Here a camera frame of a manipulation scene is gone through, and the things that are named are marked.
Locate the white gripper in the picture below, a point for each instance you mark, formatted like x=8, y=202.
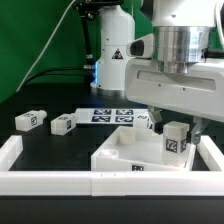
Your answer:
x=199, y=92

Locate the white square table top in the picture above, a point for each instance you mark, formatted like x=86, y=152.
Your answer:
x=135, y=149

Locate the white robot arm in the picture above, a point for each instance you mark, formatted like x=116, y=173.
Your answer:
x=171, y=68

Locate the white U-shaped fence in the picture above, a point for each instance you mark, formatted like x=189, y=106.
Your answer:
x=87, y=183

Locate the white sheet with markers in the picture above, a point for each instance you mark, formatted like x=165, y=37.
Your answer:
x=109, y=116

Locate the black stand pole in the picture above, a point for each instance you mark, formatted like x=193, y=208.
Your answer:
x=88, y=10

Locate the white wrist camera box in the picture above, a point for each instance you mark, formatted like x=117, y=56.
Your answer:
x=142, y=47

